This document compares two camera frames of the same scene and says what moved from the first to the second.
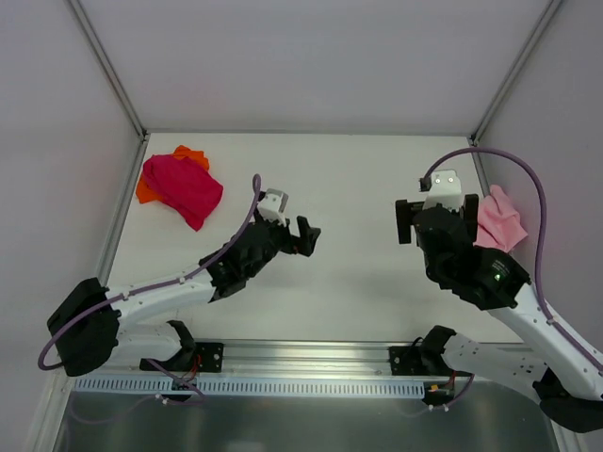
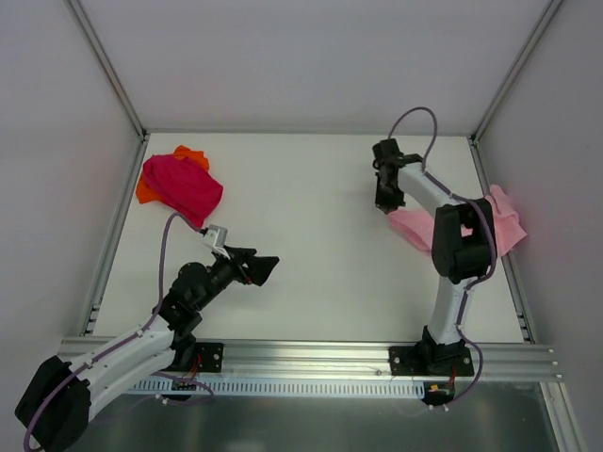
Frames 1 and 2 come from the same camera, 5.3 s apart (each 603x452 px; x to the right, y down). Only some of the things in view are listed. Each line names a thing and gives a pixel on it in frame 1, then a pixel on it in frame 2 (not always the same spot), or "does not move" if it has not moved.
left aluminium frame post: [112, 71] does not move
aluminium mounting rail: [297, 359] does not move
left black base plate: [198, 357] does not move
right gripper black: [404, 220] to [388, 174]
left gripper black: [292, 236] to [243, 264]
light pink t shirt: [499, 225] does not move
